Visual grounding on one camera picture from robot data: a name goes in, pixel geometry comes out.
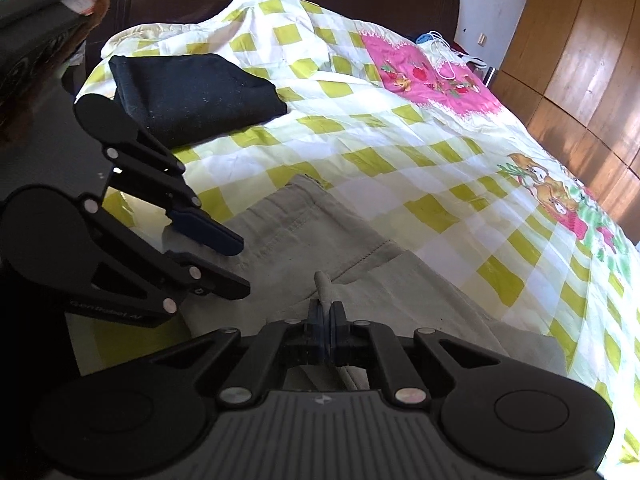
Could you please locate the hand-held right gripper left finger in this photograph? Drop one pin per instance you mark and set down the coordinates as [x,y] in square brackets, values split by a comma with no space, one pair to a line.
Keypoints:
[315,332]

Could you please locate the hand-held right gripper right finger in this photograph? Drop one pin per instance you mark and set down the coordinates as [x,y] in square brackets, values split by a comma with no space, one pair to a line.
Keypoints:
[340,332]

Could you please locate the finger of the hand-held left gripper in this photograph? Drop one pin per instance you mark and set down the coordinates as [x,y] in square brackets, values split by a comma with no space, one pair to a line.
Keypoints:
[210,232]
[220,282]

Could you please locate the grey-green pants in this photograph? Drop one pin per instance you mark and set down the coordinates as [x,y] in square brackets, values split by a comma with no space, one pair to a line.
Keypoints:
[300,240]

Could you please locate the person's left forearm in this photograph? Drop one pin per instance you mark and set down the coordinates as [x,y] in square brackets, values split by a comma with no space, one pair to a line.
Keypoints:
[55,60]

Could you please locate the folded black garment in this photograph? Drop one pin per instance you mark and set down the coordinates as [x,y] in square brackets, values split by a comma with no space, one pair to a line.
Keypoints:
[190,95]

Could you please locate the checkered cartoon print quilt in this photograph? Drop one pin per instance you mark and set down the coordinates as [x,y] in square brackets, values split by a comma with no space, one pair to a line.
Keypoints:
[425,160]

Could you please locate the blue cloth item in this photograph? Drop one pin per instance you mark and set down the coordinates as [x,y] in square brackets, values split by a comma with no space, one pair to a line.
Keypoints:
[425,38]

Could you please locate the dark metal bottle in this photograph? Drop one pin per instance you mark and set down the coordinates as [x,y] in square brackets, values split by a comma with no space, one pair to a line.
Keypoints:
[490,76]

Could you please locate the wooden wardrobe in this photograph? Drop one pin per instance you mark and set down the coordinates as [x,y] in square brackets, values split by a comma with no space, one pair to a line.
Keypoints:
[575,60]

